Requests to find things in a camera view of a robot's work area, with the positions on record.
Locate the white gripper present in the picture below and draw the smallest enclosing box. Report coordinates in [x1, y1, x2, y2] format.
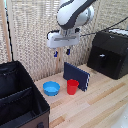
[46, 28, 81, 58]

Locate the black fabric storage bin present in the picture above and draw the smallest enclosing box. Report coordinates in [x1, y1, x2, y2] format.
[0, 60, 51, 128]

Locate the black cable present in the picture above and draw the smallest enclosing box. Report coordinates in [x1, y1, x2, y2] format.
[79, 14, 128, 38]

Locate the light blue bowl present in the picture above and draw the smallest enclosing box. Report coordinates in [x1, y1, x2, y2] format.
[42, 80, 61, 97]

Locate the dark blue flat board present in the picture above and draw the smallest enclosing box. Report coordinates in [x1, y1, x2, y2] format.
[63, 61, 91, 92]

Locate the black box appliance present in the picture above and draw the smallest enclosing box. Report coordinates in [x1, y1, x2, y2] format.
[87, 27, 128, 80]

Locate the red plastic cup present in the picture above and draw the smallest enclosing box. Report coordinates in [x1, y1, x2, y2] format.
[66, 78, 80, 96]

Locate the wooden post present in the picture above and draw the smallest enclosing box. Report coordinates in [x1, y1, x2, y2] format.
[0, 0, 13, 64]

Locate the beige mesh screen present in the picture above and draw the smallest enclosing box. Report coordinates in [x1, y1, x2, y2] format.
[6, 0, 128, 83]

